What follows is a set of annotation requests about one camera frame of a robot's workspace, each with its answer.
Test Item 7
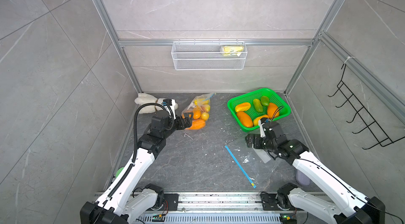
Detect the green mango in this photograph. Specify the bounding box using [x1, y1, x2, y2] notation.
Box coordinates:
[253, 98, 264, 113]
[260, 96, 270, 107]

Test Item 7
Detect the clear zip-top bag blue zipper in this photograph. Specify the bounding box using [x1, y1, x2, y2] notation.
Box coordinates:
[181, 93, 215, 130]

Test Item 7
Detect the yellow mango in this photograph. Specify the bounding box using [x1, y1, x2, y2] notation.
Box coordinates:
[194, 98, 210, 106]

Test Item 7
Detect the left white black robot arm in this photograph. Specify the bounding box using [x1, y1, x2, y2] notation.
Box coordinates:
[80, 99, 192, 224]

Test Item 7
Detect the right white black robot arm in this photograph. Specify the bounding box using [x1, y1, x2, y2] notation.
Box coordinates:
[245, 104, 388, 224]

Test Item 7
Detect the small orange mango centre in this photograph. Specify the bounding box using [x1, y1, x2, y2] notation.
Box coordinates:
[193, 107, 202, 119]

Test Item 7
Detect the white plush teddy bear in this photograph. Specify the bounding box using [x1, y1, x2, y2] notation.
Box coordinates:
[134, 92, 178, 114]

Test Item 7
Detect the green plastic basket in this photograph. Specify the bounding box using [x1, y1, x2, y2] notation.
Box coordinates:
[227, 88, 291, 132]

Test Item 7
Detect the purple round pad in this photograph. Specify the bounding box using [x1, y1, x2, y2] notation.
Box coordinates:
[295, 169, 311, 186]

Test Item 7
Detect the green round object floor left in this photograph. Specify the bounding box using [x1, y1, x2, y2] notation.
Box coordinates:
[115, 167, 124, 178]

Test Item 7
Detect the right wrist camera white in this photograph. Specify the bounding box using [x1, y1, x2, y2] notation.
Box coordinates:
[258, 117, 271, 138]

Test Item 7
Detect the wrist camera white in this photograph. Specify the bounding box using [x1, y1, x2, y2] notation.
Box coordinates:
[162, 99, 176, 119]
[258, 117, 271, 138]

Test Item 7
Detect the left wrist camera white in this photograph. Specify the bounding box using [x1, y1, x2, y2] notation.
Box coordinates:
[162, 99, 176, 119]

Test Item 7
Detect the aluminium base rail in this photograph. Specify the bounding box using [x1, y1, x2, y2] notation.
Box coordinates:
[85, 191, 352, 224]

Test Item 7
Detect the yellow sponge in wire basket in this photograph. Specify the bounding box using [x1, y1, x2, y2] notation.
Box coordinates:
[220, 46, 245, 57]

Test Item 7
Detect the black wire wall hook rack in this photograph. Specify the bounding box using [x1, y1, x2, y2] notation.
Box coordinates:
[328, 64, 405, 150]

